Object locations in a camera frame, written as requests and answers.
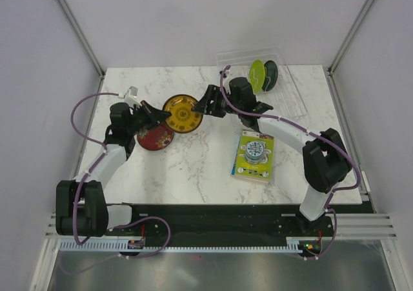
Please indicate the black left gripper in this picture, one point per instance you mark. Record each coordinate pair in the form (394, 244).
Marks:
(154, 113)

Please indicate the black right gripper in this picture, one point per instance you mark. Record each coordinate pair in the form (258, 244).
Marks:
(213, 92)

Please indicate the red floral plate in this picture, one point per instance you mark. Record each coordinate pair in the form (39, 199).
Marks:
(157, 138)

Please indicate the yellow brown patterned plate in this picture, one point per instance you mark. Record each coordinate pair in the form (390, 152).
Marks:
(183, 119)

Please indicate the lime green plate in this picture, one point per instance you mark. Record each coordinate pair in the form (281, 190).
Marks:
(257, 74)

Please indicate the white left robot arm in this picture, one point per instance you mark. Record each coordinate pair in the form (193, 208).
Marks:
(80, 206)

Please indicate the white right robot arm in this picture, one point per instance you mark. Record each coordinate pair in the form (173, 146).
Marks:
(325, 159)

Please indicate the dark green plate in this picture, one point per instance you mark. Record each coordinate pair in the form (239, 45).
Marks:
(271, 76)

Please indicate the green cover book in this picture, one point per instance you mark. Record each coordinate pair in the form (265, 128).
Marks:
(254, 156)

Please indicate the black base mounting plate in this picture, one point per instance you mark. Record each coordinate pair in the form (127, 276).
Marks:
(156, 211)

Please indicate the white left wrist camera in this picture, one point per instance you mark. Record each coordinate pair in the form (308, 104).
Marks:
(130, 97)

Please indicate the white wire dish rack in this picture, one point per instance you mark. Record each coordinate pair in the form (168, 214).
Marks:
(284, 97)

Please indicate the white slotted cable duct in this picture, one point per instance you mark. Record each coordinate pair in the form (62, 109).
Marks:
(130, 246)

